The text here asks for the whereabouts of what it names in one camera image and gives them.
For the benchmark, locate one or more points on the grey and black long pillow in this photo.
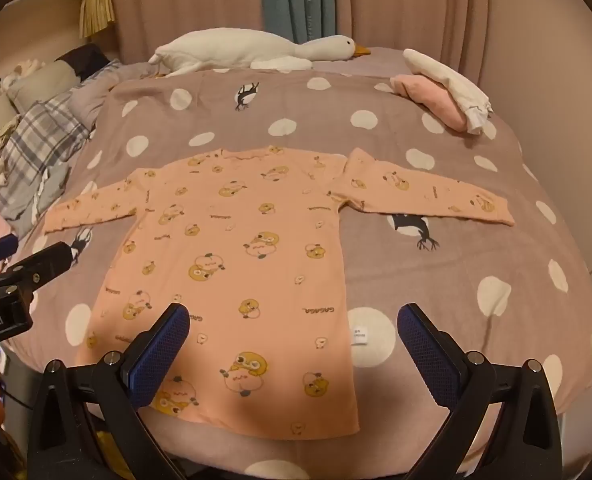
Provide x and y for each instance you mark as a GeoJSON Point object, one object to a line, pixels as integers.
{"type": "Point", "coordinates": [45, 80]}

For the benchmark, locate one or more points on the blue plaid quilt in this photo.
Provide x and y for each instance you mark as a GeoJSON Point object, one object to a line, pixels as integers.
{"type": "Point", "coordinates": [40, 130]}

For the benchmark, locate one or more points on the pink curtain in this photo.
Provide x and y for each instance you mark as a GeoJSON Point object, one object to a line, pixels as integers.
{"type": "Point", "coordinates": [185, 0]}

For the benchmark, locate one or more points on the yellow tassel fringe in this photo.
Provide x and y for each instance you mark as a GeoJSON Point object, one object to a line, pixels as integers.
{"type": "Point", "coordinates": [95, 10]}

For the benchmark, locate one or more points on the mauve polka dot blanket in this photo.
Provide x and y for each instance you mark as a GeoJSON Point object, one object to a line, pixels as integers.
{"type": "Point", "coordinates": [296, 110]}

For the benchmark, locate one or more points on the white goose plush toy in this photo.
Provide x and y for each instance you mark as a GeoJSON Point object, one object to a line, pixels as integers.
{"type": "Point", "coordinates": [225, 50]}

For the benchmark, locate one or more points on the pink cartoon print shirt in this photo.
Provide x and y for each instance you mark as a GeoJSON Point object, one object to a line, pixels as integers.
{"type": "Point", "coordinates": [256, 270]}

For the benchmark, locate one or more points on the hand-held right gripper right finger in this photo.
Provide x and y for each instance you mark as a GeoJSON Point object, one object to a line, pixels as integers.
{"type": "Point", "coordinates": [426, 355]}

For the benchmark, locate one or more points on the pink folded cloth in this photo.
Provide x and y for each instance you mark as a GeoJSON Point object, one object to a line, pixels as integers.
{"type": "Point", "coordinates": [426, 95]}

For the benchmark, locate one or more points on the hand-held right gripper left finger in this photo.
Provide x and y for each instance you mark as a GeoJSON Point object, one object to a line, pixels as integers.
{"type": "Point", "coordinates": [160, 355]}

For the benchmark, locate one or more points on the white folded cloth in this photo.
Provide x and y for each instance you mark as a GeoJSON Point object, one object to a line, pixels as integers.
{"type": "Point", "coordinates": [451, 77]}

